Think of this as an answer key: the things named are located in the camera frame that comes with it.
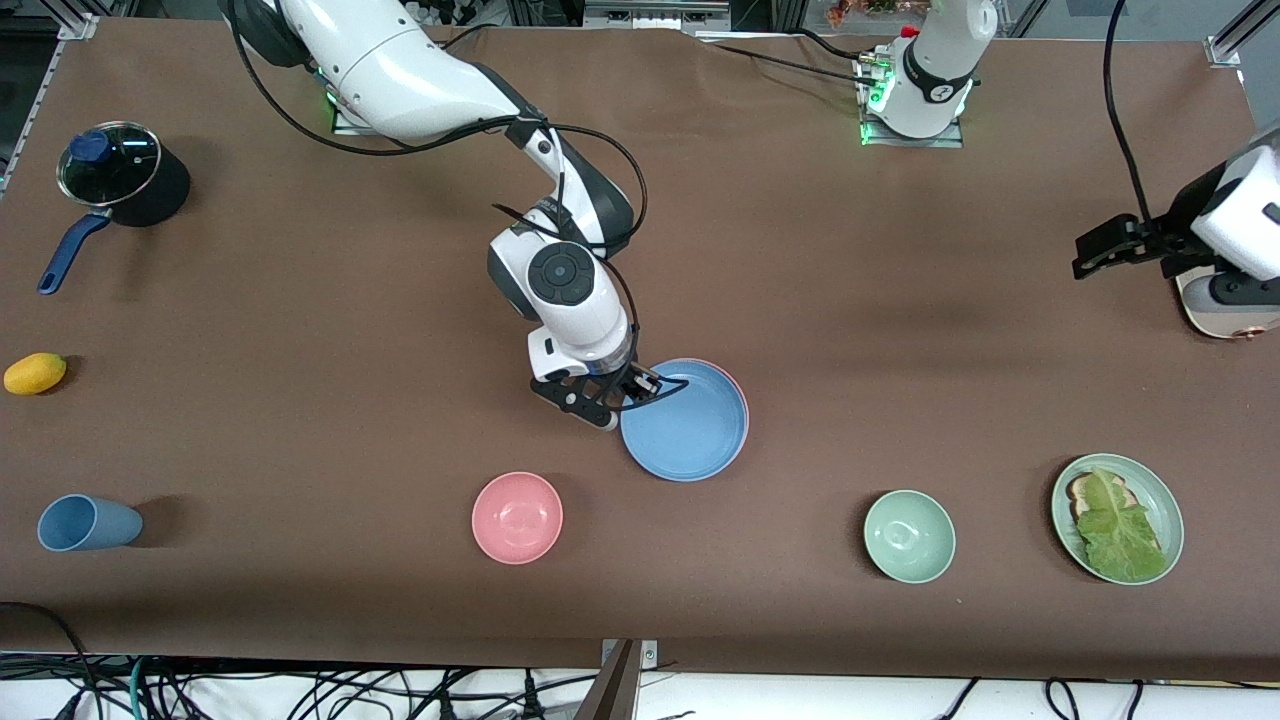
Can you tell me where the pink plate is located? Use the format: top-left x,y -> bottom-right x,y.
688,357 -> 751,446

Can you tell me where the black base power cable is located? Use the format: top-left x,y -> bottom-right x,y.
698,28 -> 887,91
420,0 -> 506,61

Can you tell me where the blue plate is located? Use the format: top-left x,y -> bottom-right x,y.
619,359 -> 748,483

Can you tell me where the white pan with copper rim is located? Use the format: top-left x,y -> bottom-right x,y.
1174,262 -> 1280,342

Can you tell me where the green lettuce leaf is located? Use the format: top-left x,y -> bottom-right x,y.
1075,467 -> 1169,583

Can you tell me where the yellow lemon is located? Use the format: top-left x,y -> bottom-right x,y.
3,352 -> 68,396

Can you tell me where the green bowl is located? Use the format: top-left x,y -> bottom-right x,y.
863,489 -> 957,584

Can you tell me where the toasted bread slice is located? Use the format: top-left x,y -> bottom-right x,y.
1066,472 -> 1131,527

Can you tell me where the blue cup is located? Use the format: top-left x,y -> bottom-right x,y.
37,494 -> 144,553

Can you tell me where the green plate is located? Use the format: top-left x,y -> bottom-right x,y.
1050,453 -> 1186,586

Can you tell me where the black pot with blue handle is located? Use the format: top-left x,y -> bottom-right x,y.
37,121 -> 193,297

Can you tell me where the silver table edge bracket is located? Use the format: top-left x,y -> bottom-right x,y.
600,639 -> 660,670

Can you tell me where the aluminium frame rail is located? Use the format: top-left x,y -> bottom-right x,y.
1204,0 -> 1280,69
583,0 -> 733,30
0,12 -> 101,193

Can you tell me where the pink bowl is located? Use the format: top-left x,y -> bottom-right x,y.
471,472 -> 564,566

